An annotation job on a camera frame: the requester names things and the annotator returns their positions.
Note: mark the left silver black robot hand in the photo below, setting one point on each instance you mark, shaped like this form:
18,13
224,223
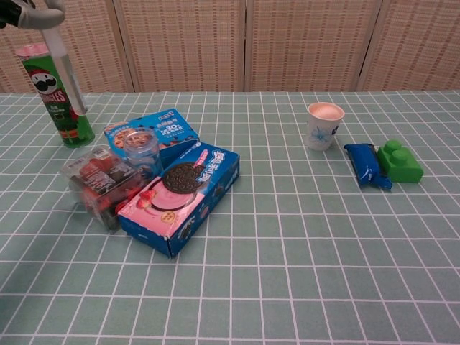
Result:
36,18

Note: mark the clear test tube white cap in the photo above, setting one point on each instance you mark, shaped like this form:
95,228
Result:
63,64

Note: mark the green Pringles can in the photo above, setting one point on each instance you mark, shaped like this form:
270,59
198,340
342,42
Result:
43,82

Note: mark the clear box with red contents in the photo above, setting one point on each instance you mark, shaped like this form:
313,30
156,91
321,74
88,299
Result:
95,179

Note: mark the small blue cookie box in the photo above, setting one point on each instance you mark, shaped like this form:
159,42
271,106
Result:
174,125

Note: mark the clear plastic cup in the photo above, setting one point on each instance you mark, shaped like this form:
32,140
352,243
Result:
143,158

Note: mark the pink and blue Oreo box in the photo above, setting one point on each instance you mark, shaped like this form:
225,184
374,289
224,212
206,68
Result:
179,201

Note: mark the woven folding screen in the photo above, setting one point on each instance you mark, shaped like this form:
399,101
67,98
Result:
305,43

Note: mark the white paper cup blue flower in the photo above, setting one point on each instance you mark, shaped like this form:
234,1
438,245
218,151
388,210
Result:
321,133

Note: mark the green grid tablecloth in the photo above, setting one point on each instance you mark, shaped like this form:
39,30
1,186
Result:
287,269

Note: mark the blue snack packet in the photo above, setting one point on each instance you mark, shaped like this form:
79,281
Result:
364,165

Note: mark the green building block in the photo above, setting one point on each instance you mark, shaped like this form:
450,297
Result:
402,169

